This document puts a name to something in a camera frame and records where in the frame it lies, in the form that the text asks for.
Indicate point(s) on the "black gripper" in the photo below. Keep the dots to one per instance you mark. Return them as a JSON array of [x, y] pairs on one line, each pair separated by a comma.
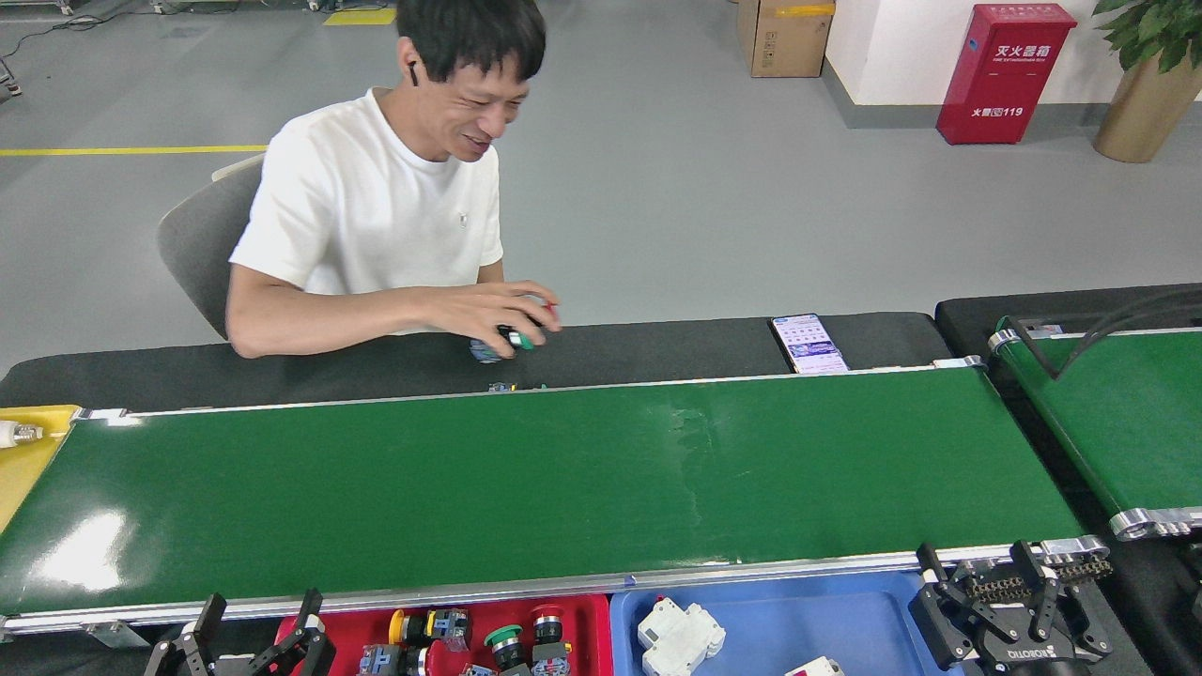
[[1028, 659]]

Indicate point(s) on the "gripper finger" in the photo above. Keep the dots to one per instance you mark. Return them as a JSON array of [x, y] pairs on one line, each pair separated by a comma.
[[305, 648], [192, 648]]

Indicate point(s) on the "yellow mushroom push button switch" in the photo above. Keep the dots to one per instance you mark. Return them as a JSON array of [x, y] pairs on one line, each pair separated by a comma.
[[398, 626]]

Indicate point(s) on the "person's right forearm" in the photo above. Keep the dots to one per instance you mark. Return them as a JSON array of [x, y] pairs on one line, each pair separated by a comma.
[[329, 319]]

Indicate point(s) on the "red plastic tray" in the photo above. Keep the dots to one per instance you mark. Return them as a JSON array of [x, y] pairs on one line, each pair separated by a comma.
[[329, 638]]

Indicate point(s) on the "blue plastic tray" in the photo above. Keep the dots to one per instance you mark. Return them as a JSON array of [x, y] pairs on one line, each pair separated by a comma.
[[826, 620]]

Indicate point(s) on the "short green conveyor belt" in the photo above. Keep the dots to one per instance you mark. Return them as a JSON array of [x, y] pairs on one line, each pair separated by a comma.
[[1117, 422]]

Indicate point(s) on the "long green conveyor belt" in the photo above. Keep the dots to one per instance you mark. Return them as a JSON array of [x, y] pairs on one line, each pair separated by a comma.
[[470, 488]]

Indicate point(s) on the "person's right hand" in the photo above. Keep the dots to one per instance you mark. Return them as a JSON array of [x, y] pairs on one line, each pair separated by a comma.
[[488, 305]]

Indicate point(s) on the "yellow plastic bin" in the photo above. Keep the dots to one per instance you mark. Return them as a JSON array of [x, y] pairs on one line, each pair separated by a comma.
[[28, 469]]

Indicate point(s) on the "white light bulb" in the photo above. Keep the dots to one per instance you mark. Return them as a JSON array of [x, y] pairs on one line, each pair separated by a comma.
[[14, 434]]

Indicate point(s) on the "smartphone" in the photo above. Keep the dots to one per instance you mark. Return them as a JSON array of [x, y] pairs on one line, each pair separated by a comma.
[[809, 344]]

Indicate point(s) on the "grey office chair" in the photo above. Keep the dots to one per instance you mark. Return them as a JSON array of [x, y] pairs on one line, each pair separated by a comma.
[[207, 244]]

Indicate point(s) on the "person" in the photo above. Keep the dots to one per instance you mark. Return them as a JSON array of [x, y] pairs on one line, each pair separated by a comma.
[[376, 207]]

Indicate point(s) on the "potted plant brass planter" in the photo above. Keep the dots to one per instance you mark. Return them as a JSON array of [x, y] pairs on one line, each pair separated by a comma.
[[1141, 117]]

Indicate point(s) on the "red fire extinguisher box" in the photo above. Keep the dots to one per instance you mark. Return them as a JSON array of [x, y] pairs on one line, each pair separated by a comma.
[[1007, 75]]

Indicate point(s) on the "cardboard box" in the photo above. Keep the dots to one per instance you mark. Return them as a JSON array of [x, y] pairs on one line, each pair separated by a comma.
[[784, 38]]

